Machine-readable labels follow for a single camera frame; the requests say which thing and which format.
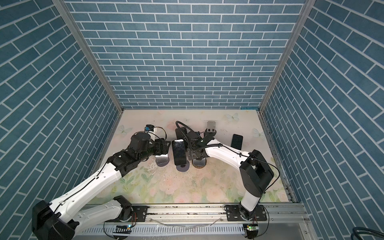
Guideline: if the aluminium left corner post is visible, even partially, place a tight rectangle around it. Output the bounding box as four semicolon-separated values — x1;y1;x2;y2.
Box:
52;0;124;114

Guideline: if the right controller board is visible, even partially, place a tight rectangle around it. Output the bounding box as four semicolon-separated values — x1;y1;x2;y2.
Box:
243;224;259;240

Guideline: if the grey round stand centre front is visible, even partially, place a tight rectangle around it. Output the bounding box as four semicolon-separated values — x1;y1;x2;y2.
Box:
176;161;190;172

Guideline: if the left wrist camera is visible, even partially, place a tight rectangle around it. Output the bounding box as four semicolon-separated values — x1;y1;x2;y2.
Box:
145;124;155;132

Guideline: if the controller board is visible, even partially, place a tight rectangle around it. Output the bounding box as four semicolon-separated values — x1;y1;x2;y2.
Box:
243;224;259;240
112;225;132;240

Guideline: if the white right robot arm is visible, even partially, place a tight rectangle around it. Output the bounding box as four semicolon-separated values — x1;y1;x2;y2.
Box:
174;126;274;221

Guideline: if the black phone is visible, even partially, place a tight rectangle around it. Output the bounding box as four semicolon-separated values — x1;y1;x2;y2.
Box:
172;139;187;166
231;134;244;150
175;127;187;142

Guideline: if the grey stand far right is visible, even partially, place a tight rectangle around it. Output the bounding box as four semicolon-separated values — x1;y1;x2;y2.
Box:
204;121;217;137

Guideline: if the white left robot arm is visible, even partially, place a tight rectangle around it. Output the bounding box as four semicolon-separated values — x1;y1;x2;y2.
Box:
32;132;171;240

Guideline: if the aluminium right corner post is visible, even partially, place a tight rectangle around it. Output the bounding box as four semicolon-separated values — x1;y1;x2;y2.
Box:
259;0;316;113

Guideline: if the phone with reflective screen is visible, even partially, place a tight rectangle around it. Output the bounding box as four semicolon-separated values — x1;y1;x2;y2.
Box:
192;153;207;169
155;154;170;167

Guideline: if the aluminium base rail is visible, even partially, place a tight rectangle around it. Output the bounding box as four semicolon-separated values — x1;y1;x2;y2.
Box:
80;202;310;224

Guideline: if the aluminium corner post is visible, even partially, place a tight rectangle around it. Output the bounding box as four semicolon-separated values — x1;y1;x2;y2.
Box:
52;0;124;114
259;0;316;113

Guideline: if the black cable bottom right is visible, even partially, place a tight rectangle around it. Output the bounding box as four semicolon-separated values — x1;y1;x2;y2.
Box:
350;227;384;240

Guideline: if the left controller board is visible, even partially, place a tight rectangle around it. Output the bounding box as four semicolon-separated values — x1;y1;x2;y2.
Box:
112;225;132;240

